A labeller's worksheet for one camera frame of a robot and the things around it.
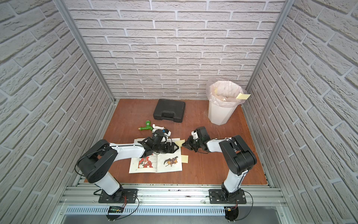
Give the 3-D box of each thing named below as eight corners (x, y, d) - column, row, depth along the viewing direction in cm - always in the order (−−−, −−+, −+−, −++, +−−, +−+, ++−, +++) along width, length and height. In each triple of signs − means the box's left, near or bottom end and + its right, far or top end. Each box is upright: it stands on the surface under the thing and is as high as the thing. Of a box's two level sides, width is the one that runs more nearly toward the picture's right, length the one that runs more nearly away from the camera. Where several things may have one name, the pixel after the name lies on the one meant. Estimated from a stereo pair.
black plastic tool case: (153, 119, 109) (152, 114, 104) (159, 103, 120) (159, 98, 116) (182, 123, 107) (182, 119, 102) (186, 106, 118) (186, 101, 114)
